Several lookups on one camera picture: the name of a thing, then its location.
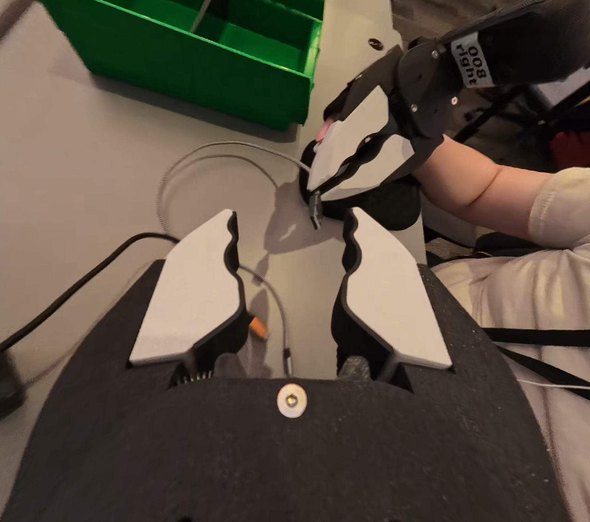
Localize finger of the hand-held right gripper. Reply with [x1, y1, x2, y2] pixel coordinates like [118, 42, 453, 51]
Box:
[320, 132, 415, 201]
[307, 85, 391, 193]

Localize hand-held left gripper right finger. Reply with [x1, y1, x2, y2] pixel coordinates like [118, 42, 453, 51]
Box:
[341, 207, 453, 371]

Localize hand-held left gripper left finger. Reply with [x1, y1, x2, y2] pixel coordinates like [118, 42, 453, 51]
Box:
[128, 209, 248, 367]

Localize black braided cable gold plugs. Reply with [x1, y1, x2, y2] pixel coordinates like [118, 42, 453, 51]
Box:
[0, 233, 270, 353]

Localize grey braided usb cable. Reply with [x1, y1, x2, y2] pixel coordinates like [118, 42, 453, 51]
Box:
[157, 141, 324, 378]

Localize green plastic bin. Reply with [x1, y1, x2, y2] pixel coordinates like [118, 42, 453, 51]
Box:
[13, 0, 328, 132]

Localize person's right forearm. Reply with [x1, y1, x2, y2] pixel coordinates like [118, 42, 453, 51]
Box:
[412, 137, 554, 238]

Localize black round wrist rest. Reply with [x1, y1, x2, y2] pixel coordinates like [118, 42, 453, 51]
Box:
[299, 139, 423, 231]

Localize black easel stand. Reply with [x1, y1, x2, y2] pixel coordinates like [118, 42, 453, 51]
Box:
[454, 84, 590, 146]

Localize dark red bag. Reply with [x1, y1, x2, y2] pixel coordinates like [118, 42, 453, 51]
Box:
[550, 129, 590, 169]

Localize black lanyard strap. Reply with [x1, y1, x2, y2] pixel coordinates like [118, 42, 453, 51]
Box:
[483, 327, 590, 388]

